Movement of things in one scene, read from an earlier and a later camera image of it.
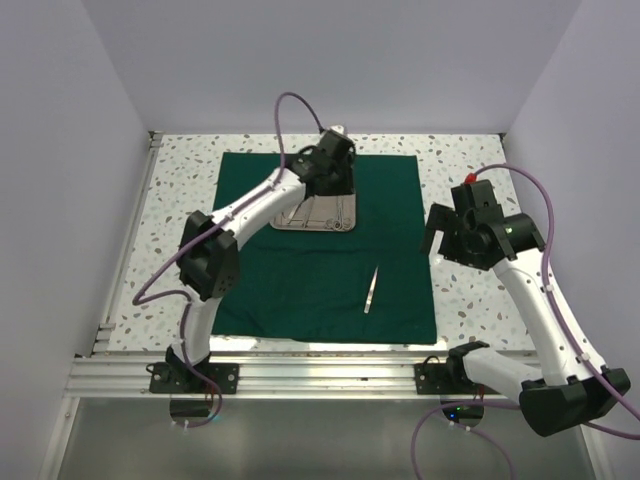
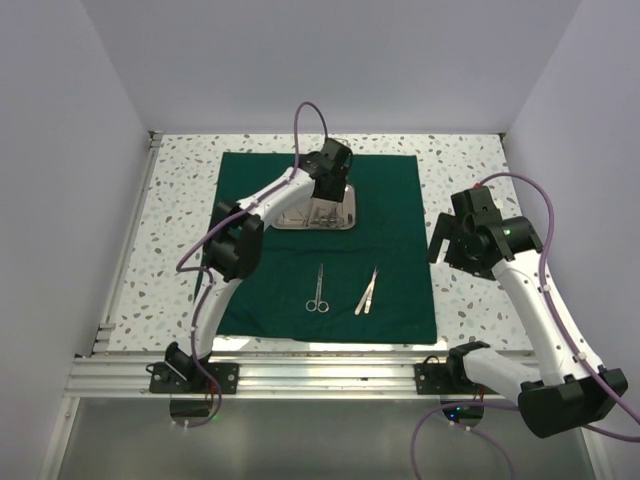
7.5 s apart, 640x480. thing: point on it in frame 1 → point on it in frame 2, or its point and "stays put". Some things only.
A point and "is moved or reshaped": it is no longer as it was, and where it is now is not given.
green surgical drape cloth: (370, 285) stays put
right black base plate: (447, 379) stays put
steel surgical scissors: (337, 222) → (318, 304)
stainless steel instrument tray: (324, 212) stays put
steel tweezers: (369, 299) is moved or reshaped
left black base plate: (179, 378) stays put
